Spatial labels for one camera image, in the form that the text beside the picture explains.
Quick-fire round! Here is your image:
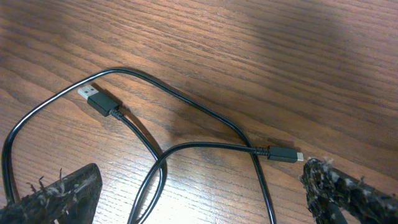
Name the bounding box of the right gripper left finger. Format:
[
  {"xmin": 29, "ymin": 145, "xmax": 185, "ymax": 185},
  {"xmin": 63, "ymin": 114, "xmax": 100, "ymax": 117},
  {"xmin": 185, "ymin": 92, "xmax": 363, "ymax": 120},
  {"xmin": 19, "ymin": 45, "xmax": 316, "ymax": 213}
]
[{"xmin": 1, "ymin": 163, "xmax": 103, "ymax": 224}]

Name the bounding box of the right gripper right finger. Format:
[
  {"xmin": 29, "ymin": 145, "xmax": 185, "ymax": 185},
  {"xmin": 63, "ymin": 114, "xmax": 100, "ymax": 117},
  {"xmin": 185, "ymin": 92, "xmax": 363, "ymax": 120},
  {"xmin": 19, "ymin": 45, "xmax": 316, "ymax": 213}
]
[{"xmin": 300, "ymin": 158, "xmax": 397, "ymax": 224}]

